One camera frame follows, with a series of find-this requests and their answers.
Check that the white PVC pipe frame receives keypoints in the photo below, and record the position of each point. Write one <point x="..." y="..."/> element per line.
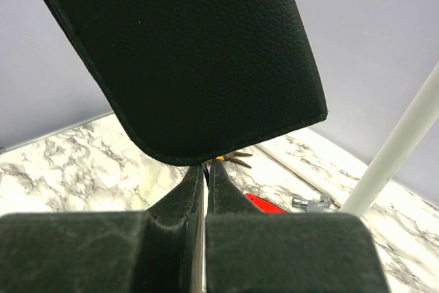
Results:
<point x="419" y="117"/>

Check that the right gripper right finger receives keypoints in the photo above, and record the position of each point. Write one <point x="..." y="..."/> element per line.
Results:
<point x="248" y="250"/>

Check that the yellow handled pliers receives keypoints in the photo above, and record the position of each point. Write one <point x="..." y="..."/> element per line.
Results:
<point x="235" y="157"/>

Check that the black fabric tool case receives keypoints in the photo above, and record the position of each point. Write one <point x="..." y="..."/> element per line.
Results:
<point x="190" y="80"/>

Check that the red utility knife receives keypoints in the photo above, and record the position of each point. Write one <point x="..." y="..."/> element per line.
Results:
<point x="264" y="205"/>

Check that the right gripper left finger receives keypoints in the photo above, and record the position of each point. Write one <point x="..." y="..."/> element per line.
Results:
<point x="155" y="250"/>

